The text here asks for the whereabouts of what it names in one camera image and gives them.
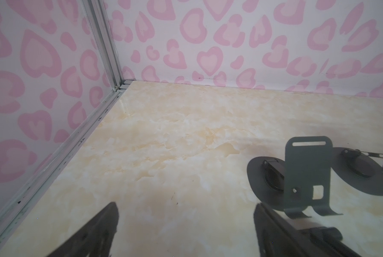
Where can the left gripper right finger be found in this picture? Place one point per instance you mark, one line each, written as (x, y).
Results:
(277, 238)

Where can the left corner aluminium post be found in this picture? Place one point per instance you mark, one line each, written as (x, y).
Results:
(97, 16)

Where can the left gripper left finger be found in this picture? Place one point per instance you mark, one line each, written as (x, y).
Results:
(95, 238)

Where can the round stand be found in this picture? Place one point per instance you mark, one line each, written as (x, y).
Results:
(301, 180)
(359, 169)

